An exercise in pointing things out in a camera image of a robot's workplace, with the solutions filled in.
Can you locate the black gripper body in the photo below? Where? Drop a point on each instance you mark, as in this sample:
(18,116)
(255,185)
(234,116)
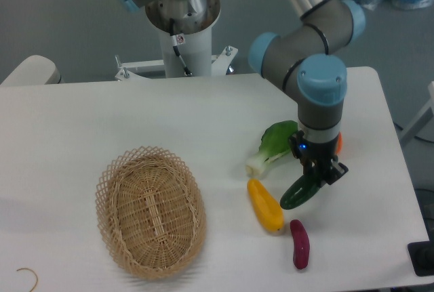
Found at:
(307,152)

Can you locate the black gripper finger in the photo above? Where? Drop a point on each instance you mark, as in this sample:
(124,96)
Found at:
(311,176)
(334,172)

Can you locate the dark green cucumber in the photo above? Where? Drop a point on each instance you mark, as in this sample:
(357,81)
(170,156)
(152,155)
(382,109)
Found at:
(303,189)

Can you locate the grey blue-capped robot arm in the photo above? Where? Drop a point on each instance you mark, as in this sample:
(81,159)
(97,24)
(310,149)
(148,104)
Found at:
(302,65)

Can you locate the orange carrot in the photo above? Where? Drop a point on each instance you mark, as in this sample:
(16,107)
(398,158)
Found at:
(339,144)

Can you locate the green bok choy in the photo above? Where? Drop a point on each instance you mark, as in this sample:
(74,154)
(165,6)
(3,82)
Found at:
(274,145)

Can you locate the yellow squash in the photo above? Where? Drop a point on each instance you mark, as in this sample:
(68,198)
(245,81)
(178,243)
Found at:
(266,208)

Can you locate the purple sweet potato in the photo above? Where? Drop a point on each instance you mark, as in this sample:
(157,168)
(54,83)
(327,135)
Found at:
(301,242)

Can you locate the black device at edge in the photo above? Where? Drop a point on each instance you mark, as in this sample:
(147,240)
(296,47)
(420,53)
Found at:
(421,255)

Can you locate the oval wicker basket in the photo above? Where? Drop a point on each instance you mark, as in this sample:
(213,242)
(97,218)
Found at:
(150,212)

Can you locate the white chair back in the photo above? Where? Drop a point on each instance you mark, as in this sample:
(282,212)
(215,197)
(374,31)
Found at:
(34,70)

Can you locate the white frame at right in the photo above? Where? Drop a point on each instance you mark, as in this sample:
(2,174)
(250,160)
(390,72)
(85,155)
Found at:
(419,120)

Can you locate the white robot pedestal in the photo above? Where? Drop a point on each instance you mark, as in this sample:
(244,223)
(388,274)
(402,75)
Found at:
(184,28)

